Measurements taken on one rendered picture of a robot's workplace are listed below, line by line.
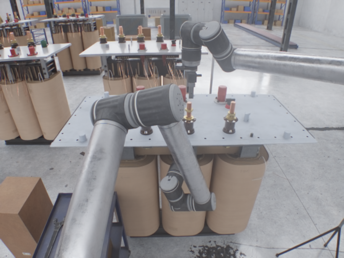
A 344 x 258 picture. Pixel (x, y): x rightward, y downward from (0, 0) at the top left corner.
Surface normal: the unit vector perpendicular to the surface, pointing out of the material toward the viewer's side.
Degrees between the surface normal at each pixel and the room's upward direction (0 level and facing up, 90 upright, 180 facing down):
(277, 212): 0
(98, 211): 54
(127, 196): 90
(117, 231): 0
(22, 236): 90
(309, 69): 85
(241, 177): 90
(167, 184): 19
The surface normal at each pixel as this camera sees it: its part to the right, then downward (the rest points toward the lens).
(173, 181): -0.22, -0.76
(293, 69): -0.73, 0.47
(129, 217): 0.03, 0.52
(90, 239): 0.65, -0.38
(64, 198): 0.00, -0.85
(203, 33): -0.64, -0.33
